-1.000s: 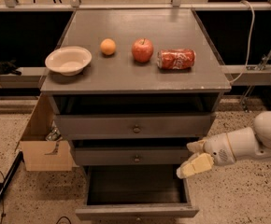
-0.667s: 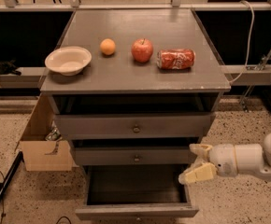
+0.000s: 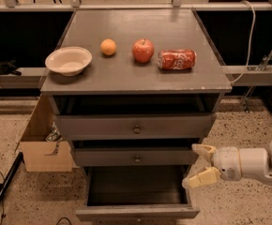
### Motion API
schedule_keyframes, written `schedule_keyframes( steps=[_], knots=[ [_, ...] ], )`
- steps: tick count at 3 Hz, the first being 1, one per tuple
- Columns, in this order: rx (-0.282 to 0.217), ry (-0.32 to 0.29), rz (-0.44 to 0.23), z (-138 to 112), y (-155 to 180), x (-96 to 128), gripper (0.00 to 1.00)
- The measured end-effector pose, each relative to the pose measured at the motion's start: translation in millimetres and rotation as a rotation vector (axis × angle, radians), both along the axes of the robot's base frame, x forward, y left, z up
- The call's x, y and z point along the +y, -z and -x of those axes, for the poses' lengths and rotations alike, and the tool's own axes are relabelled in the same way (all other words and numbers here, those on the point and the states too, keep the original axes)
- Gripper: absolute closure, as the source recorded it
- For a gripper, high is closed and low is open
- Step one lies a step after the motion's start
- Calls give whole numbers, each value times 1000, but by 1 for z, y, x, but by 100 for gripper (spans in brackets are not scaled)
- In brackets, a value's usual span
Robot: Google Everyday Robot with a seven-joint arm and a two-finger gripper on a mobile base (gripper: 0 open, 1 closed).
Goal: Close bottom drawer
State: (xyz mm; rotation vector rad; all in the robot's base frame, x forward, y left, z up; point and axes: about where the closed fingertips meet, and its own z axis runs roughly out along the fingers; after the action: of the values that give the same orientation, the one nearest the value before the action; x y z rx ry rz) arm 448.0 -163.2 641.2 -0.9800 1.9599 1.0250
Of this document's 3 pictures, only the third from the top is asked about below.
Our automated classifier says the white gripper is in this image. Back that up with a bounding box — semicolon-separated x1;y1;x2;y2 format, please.
182;143;241;188

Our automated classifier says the grey bottom drawer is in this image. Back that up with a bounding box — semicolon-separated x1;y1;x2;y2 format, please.
76;165;199;222

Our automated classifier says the grey drawer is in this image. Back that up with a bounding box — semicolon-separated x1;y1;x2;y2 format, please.
76;165;199;222
54;113;216;141
72;147;198;166

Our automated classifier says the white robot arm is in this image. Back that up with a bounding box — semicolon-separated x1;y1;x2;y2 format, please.
182;141;272;188

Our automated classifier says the grey middle drawer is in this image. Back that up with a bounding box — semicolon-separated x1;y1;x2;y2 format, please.
72;147;198;166

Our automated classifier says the grey top drawer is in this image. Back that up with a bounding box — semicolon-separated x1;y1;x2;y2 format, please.
54;113;216;141

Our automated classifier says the grey wooden drawer cabinet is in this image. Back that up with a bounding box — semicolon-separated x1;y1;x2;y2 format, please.
39;8;234;173

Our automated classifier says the crushed red soda can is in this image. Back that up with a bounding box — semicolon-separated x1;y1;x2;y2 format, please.
158;49;196;70

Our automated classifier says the red apple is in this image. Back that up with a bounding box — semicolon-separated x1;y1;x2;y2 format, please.
132;38;155;64

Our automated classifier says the orange fruit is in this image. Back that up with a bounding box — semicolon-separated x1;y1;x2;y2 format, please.
100;38;116;56

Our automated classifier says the cardboard box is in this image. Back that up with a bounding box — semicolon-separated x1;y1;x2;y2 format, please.
19;97;73;173

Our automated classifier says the white bowl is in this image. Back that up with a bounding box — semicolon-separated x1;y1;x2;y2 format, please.
45;47;92;76

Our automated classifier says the black pole on floor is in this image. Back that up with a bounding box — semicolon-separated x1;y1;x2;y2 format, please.
0;151;24;224

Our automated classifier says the black bag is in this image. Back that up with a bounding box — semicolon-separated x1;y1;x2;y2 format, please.
0;61;22;76

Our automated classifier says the white cable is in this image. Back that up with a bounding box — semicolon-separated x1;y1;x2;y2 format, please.
228;0;257;86

